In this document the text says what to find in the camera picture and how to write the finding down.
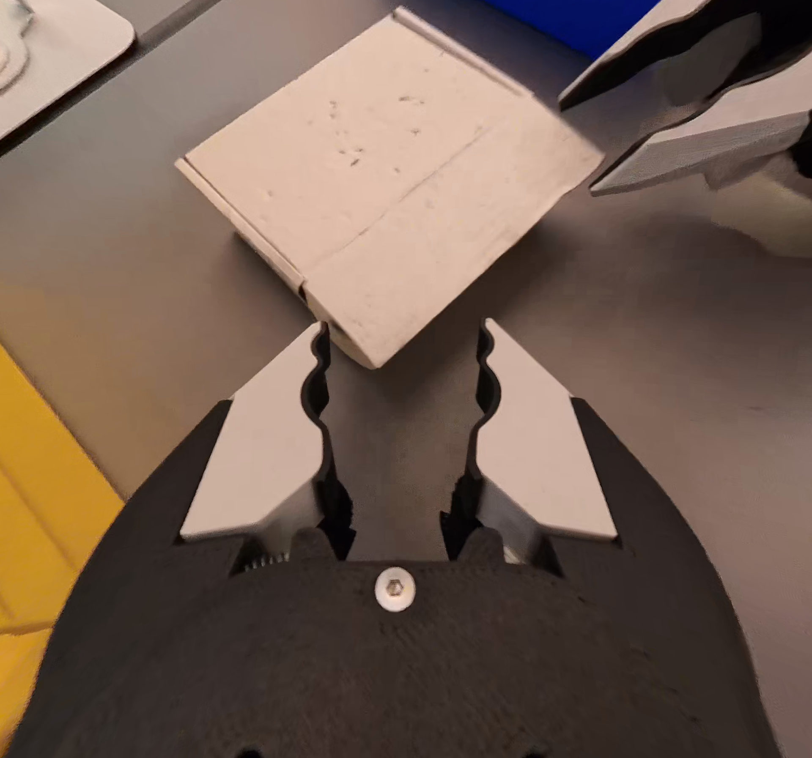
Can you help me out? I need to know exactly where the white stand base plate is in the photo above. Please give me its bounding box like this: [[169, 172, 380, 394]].
[[0, 0, 137, 139]]

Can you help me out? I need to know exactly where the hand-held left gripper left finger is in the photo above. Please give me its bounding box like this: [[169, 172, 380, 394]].
[[179, 320, 355, 561]]

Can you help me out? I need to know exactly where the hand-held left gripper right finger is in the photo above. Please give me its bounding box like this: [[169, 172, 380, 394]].
[[441, 317, 620, 562]]

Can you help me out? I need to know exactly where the white cardboard box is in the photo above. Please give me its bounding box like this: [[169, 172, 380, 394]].
[[174, 6, 604, 370]]

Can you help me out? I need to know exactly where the yellow plastic bin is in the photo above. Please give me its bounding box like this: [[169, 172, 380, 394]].
[[0, 342, 126, 758]]

